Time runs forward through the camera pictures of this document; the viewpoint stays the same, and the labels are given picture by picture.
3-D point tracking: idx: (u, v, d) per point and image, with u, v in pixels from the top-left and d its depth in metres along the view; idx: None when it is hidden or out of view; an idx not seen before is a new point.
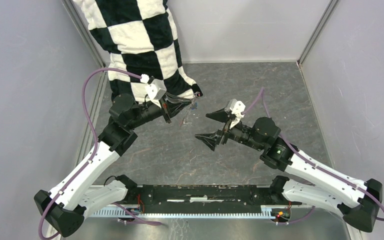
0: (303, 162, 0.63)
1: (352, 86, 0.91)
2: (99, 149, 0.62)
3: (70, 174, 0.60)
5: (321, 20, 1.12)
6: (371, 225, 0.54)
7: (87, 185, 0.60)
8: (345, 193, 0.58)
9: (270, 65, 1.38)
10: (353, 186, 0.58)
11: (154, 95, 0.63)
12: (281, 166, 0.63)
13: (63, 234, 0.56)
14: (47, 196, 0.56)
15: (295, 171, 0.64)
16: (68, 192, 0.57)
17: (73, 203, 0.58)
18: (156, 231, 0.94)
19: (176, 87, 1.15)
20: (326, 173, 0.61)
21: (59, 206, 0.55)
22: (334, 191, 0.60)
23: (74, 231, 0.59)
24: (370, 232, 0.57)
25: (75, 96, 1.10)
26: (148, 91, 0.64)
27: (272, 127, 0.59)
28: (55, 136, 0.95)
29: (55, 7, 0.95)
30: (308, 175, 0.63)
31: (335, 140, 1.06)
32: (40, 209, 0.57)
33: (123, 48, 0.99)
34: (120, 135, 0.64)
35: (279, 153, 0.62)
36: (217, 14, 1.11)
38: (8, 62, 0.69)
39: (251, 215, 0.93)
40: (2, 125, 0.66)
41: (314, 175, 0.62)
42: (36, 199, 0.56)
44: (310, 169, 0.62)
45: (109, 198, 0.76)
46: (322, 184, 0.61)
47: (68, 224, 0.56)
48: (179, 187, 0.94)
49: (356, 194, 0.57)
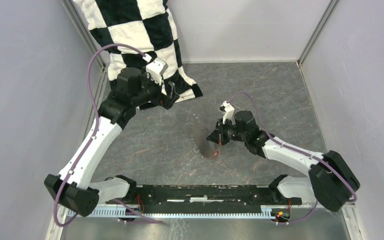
0: (274, 143, 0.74)
1: (351, 86, 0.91)
2: (101, 124, 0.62)
3: (76, 154, 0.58)
5: (321, 20, 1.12)
6: (329, 190, 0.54)
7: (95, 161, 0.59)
8: (302, 161, 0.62)
9: (270, 65, 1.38)
10: (309, 156, 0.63)
11: (160, 68, 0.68)
12: (261, 151, 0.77)
13: (84, 213, 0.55)
14: (58, 178, 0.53)
15: (269, 152, 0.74)
16: (79, 170, 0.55)
17: (86, 182, 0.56)
18: (156, 232, 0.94)
19: (176, 87, 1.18)
20: (291, 149, 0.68)
21: (73, 185, 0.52)
22: (298, 165, 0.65)
23: (91, 211, 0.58)
24: (338, 203, 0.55)
25: (74, 96, 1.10)
26: (154, 65, 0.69)
27: (246, 116, 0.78)
28: (54, 136, 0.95)
29: (54, 6, 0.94)
30: (278, 153, 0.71)
31: (335, 140, 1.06)
32: (51, 195, 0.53)
33: (123, 48, 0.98)
34: (119, 107, 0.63)
35: (257, 139, 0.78)
36: (217, 13, 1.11)
38: (8, 62, 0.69)
39: (250, 215, 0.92)
40: (1, 124, 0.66)
41: (281, 151, 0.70)
42: (46, 185, 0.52)
44: (278, 147, 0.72)
45: (118, 190, 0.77)
46: (288, 158, 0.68)
47: (86, 203, 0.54)
48: (179, 187, 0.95)
49: (311, 161, 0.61)
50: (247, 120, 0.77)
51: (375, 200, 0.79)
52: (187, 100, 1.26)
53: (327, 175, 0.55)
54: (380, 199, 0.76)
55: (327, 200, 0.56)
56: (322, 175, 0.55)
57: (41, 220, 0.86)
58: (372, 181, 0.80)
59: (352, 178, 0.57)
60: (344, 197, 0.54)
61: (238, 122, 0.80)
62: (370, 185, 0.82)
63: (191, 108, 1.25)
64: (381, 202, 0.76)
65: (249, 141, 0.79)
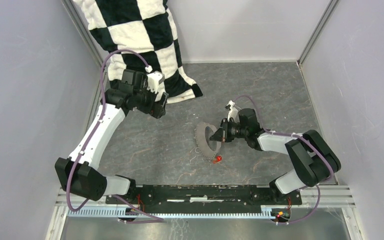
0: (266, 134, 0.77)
1: (351, 86, 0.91)
2: (107, 109, 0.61)
3: (83, 137, 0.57)
5: (321, 20, 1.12)
6: (301, 160, 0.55)
7: (103, 144, 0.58)
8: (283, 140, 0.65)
9: (270, 65, 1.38)
10: (290, 135, 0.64)
11: (160, 77, 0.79)
12: (258, 144, 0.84)
13: (94, 196, 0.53)
14: (68, 160, 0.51)
15: (262, 142, 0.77)
16: (89, 151, 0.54)
17: (95, 163, 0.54)
18: (156, 232, 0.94)
19: (176, 87, 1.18)
20: (277, 135, 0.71)
21: (85, 164, 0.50)
22: (283, 146, 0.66)
23: (100, 196, 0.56)
24: (314, 177, 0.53)
25: (74, 96, 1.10)
26: (156, 75, 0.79)
27: (248, 112, 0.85)
28: (55, 136, 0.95)
29: (54, 7, 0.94)
30: (267, 140, 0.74)
31: (335, 140, 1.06)
32: (62, 177, 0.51)
33: (123, 48, 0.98)
34: (122, 94, 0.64)
35: (256, 135, 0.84)
36: (217, 13, 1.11)
38: (8, 62, 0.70)
39: (250, 215, 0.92)
40: (2, 124, 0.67)
41: (269, 138, 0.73)
42: (57, 167, 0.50)
44: (269, 135, 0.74)
45: (120, 185, 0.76)
46: (274, 143, 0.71)
47: (97, 185, 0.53)
48: (179, 188, 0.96)
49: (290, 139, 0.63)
50: (249, 116, 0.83)
51: (376, 200, 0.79)
52: (187, 100, 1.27)
53: (302, 147, 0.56)
54: (380, 199, 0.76)
55: (304, 173, 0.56)
56: (297, 146, 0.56)
57: (41, 220, 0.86)
58: (372, 181, 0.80)
59: (330, 154, 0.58)
60: (320, 170, 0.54)
61: (241, 117, 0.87)
62: (370, 184, 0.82)
63: (191, 108, 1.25)
64: (381, 202, 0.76)
65: (249, 136, 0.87)
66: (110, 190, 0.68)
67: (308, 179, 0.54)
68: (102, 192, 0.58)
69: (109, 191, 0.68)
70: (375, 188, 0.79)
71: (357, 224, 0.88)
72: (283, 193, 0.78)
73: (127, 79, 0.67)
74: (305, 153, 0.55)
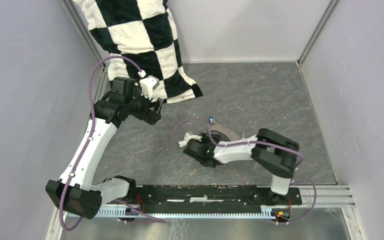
0: (220, 147, 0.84)
1: (351, 85, 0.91)
2: (97, 125, 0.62)
3: (74, 157, 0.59)
5: (321, 20, 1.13)
6: (273, 164, 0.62)
7: (94, 162, 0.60)
8: (244, 151, 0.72)
9: (270, 65, 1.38)
10: (247, 142, 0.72)
11: (154, 83, 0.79)
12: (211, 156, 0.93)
13: (90, 213, 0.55)
14: (59, 183, 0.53)
15: (220, 157, 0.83)
16: (79, 172, 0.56)
17: (88, 182, 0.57)
18: (156, 232, 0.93)
19: (176, 87, 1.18)
20: (232, 146, 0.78)
21: (76, 187, 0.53)
22: (244, 156, 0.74)
23: (96, 212, 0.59)
24: (290, 170, 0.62)
25: (74, 96, 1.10)
26: (149, 81, 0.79)
27: (191, 143, 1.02)
28: (55, 136, 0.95)
29: (55, 6, 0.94)
30: (226, 154, 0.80)
31: (335, 140, 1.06)
32: (55, 199, 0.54)
33: (123, 48, 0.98)
34: (112, 106, 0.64)
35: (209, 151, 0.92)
36: (217, 13, 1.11)
38: (8, 62, 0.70)
39: (250, 215, 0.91)
40: (1, 124, 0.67)
41: (227, 152, 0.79)
42: (48, 190, 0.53)
44: (224, 149, 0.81)
45: (120, 188, 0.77)
46: (234, 154, 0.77)
47: (91, 205, 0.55)
48: (179, 188, 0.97)
49: (250, 147, 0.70)
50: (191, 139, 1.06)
51: (375, 200, 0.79)
52: (187, 100, 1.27)
53: (267, 154, 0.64)
54: (381, 199, 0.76)
55: (280, 171, 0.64)
56: (264, 156, 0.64)
57: (41, 220, 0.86)
58: (371, 180, 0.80)
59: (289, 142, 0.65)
60: (289, 162, 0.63)
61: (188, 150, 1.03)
62: (370, 185, 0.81)
63: (191, 108, 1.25)
64: (381, 201, 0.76)
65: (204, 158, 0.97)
66: (109, 197, 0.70)
67: (287, 173, 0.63)
68: (99, 208, 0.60)
69: (107, 200, 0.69)
70: (375, 187, 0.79)
71: (358, 224, 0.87)
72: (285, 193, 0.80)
73: (118, 89, 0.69)
74: (272, 157, 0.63)
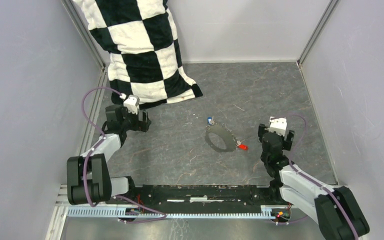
0: (290, 170, 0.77)
1: (351, 85, 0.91)
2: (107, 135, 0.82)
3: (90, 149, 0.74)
5: (321, 20, 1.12)
6: (332, 223, 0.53)
7: (108, 150, 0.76)
8: (312, 190, 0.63)
9: (270, 65, 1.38)
10: (320, 186, 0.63)
11: (135, 101, 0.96)
12: (278, 175, 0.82)
13: (103, 192, 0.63)
14: (79, 157, 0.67)
15: (284, 176, 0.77)
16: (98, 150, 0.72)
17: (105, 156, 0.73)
18: (156, 232, 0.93)
19: (176, 87, 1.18)
20: (304, 177, 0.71)
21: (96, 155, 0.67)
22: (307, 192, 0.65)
23: (106, 196, 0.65)
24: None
25: (74, 95, 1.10)
26: (130, 100, 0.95)
27: (268, 134, 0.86)
28: (54, 136, 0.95)
29: (54, 6, 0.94)
30: (293, 179, 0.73)
31: (335, 140, 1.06)
32: (74, 172, 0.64)
33: (123, 48, 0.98)
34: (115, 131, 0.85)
35: (279, 164, 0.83)
36: (217, 14, 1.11)
38: (9, 63, 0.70)
39: (250, 215, 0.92)
40: (2, 124, 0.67)
41: (294, 176, 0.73)
42: (70, 162, 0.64)
44: (293, 173, 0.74)
45: (122, 184, 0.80)
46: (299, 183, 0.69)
47: (103, 177, 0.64)
48: (179, 188, 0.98)
49: (319, 191, 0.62)
50: (275, 143, 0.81)
51: (375, 200, 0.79)
52: (187, 100, 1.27)
53: (331, 208, 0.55)
54: (381, 200, 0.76)
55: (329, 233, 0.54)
56: (328, 209, 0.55)
57: (41, 220, 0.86)
58: (371, 181, 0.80)
59: (360, 218, 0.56)
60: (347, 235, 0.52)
61: (265, 143, 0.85)
62: (369, 185, 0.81)
63: (191, 108, 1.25)
64: (381, 202, 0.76)
65: (269, 163, 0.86)
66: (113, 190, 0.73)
67: None
68: (104, 199, 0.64)
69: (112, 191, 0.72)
70: (375, 187, 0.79)
71: None
72: (283, 199, 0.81)
73: (112, 117, 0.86)
74: (336, 218, 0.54)
